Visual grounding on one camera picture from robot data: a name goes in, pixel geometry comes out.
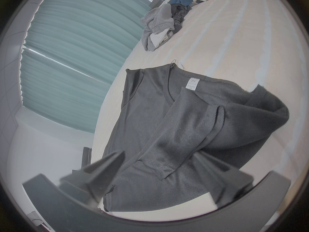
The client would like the blue-green curtain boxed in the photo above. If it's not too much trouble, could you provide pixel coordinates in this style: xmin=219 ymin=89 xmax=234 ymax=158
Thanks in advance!
xmin=20 ymin=0 xmax=156 ymax=134

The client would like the pile of clothes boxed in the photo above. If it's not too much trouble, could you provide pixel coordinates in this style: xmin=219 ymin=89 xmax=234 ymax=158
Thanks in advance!
xmin=141 ymin=0 xmax=216 ymax=52

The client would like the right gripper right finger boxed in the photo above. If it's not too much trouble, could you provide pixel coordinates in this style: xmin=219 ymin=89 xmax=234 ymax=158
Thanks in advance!
xmin=192 ymin=152 xmax=254 ymax=208

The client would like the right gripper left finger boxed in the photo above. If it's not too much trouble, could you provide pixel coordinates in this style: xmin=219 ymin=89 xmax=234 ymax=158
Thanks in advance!
xmin=60 ymin=150 xmax=126 ymax=202

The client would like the black T-shirt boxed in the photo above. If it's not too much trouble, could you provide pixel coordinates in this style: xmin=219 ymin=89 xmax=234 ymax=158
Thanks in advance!
xmin=98 ymin=65 xmax=290 ymax=213

